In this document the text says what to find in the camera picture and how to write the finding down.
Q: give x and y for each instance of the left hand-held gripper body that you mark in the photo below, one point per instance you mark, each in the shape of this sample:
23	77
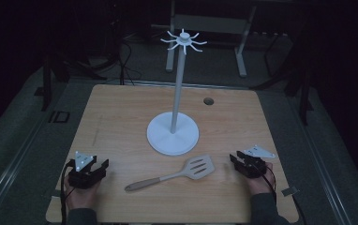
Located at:
82	179

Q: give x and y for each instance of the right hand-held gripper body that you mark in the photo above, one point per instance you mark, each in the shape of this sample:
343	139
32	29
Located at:
253	167

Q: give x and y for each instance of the person's right hand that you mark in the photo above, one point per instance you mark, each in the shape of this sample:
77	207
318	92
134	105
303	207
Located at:
261	186

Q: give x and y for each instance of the grey slotted spatula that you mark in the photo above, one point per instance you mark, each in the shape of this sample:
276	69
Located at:
199	168

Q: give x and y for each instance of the grey tape strip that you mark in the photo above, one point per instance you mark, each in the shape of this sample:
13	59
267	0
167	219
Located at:
289	191

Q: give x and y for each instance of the black floor socket box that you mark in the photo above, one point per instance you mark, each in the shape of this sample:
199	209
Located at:
59	116

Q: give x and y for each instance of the white hook stand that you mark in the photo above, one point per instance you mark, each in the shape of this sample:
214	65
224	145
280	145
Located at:
172	137

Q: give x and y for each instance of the dark metal stand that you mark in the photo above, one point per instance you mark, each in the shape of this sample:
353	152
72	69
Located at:
303	93
46	84

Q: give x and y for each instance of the white metal desk frame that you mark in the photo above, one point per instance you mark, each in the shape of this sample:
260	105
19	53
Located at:
211	23

